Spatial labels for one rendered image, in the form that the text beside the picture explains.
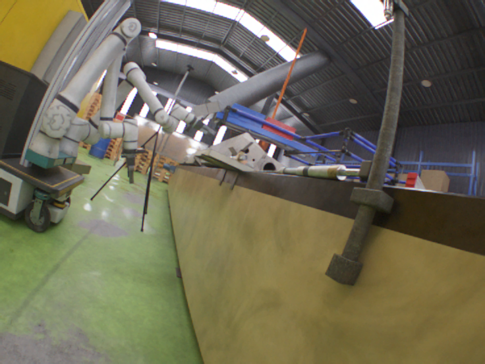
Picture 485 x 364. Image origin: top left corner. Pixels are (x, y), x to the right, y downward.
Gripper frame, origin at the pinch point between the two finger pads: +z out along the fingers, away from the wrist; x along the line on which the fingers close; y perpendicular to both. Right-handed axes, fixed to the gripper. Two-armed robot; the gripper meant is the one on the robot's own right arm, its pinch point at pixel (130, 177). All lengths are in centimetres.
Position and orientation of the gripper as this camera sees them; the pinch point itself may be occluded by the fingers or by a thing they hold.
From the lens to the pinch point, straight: 140.1
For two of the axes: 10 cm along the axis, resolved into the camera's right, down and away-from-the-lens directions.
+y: -8.4, 0.6, -5.3
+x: 5.2, 2.9, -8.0
